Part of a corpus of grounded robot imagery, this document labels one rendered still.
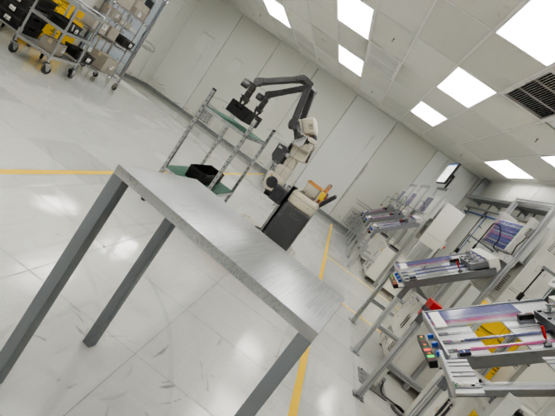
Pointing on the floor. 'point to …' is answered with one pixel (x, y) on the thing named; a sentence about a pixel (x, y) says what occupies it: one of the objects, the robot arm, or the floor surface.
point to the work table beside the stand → (319, 309)
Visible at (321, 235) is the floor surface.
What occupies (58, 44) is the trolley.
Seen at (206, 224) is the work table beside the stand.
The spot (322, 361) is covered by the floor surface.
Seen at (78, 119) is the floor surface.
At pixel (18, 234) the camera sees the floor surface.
